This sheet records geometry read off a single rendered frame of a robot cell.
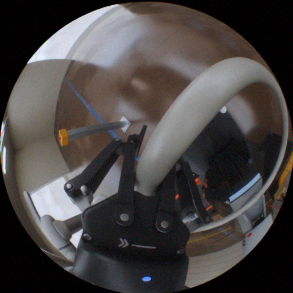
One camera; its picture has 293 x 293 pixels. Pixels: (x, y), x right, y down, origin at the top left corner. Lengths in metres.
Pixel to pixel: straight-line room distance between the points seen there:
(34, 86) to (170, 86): 5.69
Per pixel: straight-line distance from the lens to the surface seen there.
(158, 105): 1.42
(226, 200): 0.86
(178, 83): 1.43
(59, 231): 0.60
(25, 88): 5.92
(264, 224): 0.79
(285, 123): 0.33
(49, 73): 5.72
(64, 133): 1.05
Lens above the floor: 1.34
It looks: 59 degrees down
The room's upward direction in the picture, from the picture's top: 123 degrees counter-clockwise
